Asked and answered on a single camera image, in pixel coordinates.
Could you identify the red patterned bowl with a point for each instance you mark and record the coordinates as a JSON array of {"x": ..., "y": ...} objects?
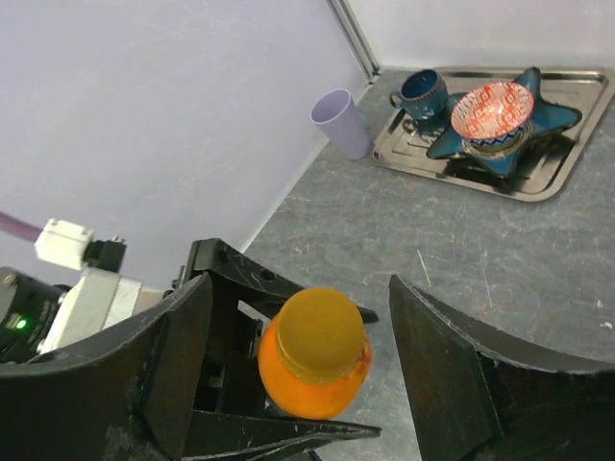
[{"x": 493, "y": 116}]

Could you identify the lilac plastic cup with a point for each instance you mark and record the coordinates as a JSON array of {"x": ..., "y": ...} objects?
[{"x": 337, "y": 116}]

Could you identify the dark blue mug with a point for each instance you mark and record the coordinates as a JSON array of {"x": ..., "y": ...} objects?
[{"x": 423, "y": 95}]

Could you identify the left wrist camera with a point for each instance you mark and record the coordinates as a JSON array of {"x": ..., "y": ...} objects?
[{"x": 38, "y": 317}]

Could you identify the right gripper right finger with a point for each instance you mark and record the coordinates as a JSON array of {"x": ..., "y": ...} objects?
[{"x": 479, "y": 393}]

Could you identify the blue star-shaped dish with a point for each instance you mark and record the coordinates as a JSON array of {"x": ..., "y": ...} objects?
[{"x": 547, "y": 119}]

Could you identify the orange juice bottle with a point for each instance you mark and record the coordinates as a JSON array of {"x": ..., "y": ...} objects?
[{"x": 315, "y": 354}]

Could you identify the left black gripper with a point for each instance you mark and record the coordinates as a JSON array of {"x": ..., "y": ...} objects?
[{"x": 244, "y": 295}]

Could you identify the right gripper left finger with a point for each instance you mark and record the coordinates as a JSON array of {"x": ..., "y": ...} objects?
[{"x": 124, "y": 393}]

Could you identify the left aluminium frame post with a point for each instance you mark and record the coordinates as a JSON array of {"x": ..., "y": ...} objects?
[{"x": 349, "y": 25}]

